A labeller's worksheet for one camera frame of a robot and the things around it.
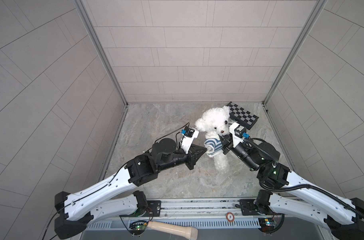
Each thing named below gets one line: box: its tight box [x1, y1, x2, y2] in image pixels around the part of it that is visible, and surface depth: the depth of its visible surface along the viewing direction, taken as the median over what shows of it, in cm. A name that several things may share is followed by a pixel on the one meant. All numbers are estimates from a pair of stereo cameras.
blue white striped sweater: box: [204, 138, 223, 158], surface depth 59 cm
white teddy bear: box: [195, 105, 230, 172], surface depth 54 cm
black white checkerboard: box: [226, 101, 260, 130], surface depth 107 cm
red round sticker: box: [226, 212, 235, 222], surface depth 71 cm
